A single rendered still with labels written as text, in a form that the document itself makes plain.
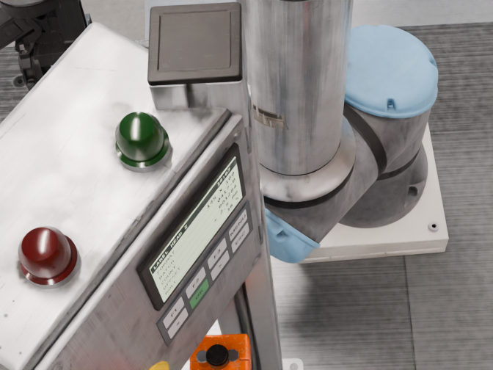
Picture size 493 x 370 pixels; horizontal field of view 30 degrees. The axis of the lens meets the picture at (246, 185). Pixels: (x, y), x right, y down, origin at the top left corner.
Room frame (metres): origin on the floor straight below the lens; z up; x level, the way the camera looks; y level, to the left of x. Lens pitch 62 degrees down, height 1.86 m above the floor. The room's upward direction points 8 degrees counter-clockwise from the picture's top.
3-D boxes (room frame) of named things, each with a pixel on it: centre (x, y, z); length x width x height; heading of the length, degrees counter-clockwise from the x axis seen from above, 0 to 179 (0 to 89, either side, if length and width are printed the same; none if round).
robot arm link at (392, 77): (0.51, -0.14, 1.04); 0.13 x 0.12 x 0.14; 132
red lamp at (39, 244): (0.18, 0.09, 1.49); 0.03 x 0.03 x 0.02
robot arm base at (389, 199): (0.51, -0.14, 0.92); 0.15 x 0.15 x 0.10
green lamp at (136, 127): (0.23, 0.05, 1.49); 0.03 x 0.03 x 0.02
